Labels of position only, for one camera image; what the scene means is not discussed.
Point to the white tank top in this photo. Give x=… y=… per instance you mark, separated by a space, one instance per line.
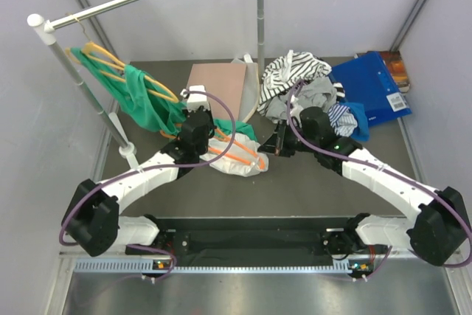
x=236 y=162

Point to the blue folder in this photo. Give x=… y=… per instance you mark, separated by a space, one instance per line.
x=366 y=80

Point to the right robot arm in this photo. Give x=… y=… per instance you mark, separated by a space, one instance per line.
x=434 y=223

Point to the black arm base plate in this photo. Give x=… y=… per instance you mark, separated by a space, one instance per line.
x=324 y=237

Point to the grey shirt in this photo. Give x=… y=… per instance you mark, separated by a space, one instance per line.
x=318 y=93

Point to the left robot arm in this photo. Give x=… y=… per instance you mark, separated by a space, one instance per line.
x=94 y=219

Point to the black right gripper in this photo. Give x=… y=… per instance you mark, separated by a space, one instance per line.
x=276 y=143

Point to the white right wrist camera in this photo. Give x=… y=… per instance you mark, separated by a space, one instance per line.
x=295 y=109

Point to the striped black white shirt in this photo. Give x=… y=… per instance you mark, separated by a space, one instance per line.
x=283 y=72

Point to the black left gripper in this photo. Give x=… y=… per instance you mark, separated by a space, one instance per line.
x=212 y=126

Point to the blue cloth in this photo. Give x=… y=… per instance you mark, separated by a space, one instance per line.
x=361 y=133

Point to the blue striped shirt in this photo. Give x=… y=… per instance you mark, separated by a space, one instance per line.
x=343 y=118

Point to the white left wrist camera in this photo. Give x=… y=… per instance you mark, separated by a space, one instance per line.
x=195 y=98

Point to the green tank top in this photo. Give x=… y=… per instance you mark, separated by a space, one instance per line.
x=151 y=104

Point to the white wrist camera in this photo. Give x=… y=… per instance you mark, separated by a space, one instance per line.
x=195 y=98
x=295 y=109

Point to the orange clothes hanger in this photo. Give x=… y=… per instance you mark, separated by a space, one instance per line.
x=239 y=151

